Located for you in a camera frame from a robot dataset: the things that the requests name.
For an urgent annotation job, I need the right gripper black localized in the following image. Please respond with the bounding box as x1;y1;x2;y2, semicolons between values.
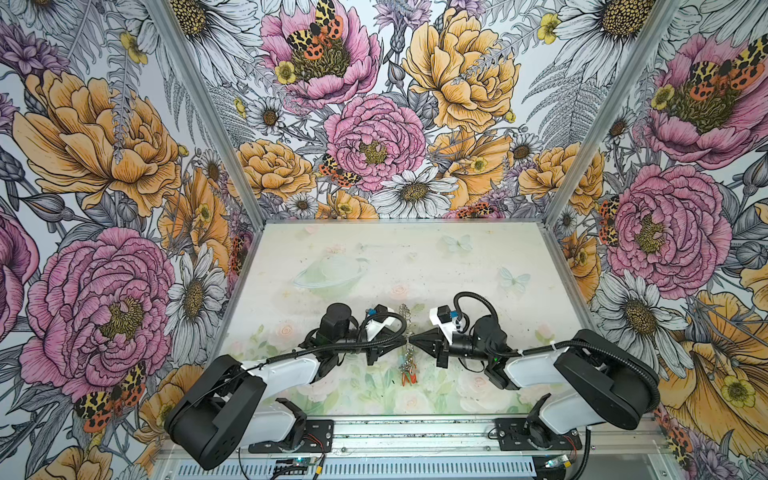
408;327;492;370

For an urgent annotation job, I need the metal key organizer plate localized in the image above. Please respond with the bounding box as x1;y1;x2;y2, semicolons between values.
398;304;418;378

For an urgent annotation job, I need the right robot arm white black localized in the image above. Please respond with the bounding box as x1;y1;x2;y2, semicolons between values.
410;315;660;450

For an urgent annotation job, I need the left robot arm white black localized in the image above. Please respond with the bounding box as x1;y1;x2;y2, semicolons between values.
163;303;408;470

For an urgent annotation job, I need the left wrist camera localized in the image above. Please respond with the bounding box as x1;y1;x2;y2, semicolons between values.
362;305;395;337

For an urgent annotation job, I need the aluminium front rail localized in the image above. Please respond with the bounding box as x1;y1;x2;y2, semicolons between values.
308;414;668;457

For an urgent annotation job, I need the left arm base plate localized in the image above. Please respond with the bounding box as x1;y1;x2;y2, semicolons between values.
247;420;335;454

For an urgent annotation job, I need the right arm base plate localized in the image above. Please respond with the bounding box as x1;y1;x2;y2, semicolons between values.
491;417;582;451

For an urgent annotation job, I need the white vented cable duct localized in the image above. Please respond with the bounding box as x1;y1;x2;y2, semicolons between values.
209;456;537;479

